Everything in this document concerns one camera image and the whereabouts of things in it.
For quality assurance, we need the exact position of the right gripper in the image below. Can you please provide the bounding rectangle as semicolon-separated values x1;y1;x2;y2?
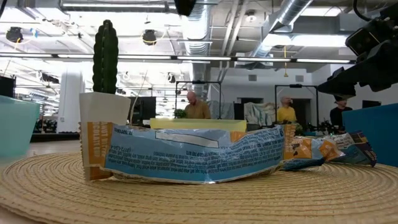
317;37;398;97

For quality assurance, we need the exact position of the blue orange granola bar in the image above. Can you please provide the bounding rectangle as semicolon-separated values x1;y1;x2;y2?
79;121;285;184
281;123;346;171

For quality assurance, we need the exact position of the person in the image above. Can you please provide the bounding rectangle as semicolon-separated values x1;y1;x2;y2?
276;95;298;124
183;90;212;120
329;95;354;131

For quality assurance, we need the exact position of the distant black robot rig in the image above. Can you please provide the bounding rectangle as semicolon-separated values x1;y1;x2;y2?
306;119;338;135

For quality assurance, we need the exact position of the blue plastic bin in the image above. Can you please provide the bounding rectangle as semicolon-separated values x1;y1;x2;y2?
341;103;398;168

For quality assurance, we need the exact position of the white crumpled cover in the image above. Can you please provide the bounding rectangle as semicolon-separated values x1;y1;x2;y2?
244;102;277;127

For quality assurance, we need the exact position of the long linear ceiling light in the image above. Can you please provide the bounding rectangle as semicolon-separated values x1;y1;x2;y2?
0;52;352;65

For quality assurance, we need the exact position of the yellow plastic bin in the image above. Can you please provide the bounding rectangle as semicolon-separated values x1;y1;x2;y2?
149;117;248;133

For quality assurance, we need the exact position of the round woven straw placemat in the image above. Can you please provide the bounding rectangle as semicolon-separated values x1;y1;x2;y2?
0;151;398;224

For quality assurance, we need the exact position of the black ceiling lamp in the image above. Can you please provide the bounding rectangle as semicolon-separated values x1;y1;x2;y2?
142;29;158;47
5;26;24;44

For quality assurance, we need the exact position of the black monitor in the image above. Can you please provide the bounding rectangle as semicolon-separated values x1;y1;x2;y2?
129;96;157;125

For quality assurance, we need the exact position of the green cactus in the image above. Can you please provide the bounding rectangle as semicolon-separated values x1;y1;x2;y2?
92;19;119;95

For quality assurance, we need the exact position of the white column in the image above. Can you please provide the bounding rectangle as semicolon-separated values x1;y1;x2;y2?
57;70;85;134

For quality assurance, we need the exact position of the teal plastic bin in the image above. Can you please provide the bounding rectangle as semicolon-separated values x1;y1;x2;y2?
0;95;41;157

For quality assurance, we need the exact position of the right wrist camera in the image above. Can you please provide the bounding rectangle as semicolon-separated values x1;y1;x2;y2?
345;18;386;57

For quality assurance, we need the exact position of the black frame stand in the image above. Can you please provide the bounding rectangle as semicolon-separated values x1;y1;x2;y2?
274;83;318;125
175;80;222;120

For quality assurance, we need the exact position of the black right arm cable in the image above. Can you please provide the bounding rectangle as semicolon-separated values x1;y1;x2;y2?
353;0;374;22

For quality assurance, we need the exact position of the silver spiral ceiling duct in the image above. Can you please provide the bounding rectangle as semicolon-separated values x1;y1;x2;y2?
182;0;212;94
248;0;313;60

